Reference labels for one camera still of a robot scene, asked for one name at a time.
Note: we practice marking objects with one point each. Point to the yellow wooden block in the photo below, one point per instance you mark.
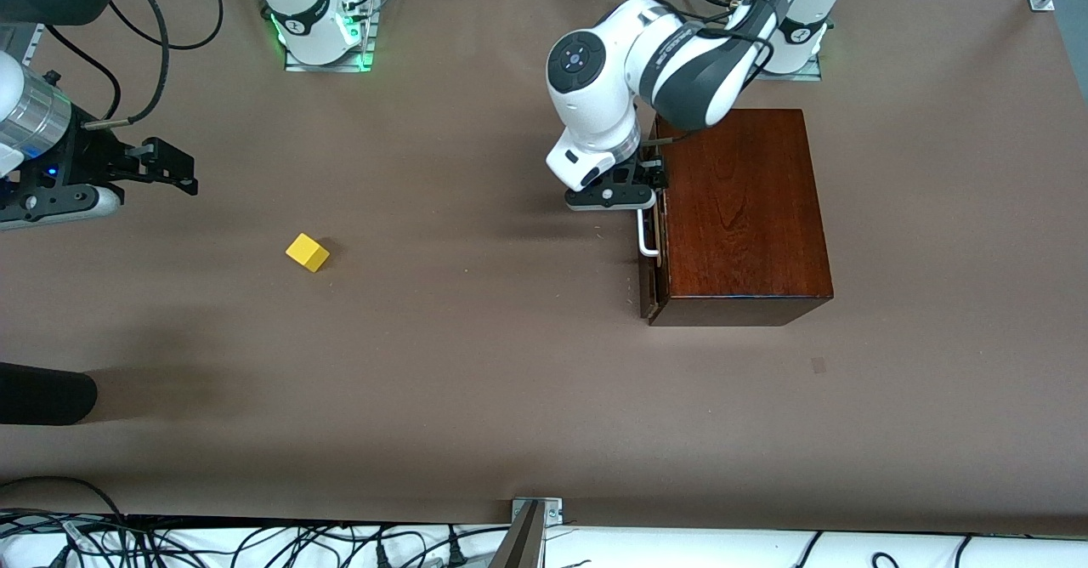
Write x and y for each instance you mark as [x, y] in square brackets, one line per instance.
[306, 252]

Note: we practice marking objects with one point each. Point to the dark grey mount bar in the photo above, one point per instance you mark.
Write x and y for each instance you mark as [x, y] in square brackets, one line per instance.
[518, 542]

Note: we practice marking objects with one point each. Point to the dark brown wooden cabinet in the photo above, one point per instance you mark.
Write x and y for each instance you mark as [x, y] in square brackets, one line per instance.
[739, 228]

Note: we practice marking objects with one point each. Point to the black foam cylinder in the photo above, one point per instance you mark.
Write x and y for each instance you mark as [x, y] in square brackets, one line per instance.
[42, 394]

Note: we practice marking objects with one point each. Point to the brown paper table cover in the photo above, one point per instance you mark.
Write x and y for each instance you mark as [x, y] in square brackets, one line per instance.
[510, 381]

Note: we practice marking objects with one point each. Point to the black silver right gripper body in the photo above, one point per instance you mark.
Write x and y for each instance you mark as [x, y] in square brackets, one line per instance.
[87, 160]

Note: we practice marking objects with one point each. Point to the silver metal bracket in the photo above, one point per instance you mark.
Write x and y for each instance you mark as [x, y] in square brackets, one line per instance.
[551, 510]

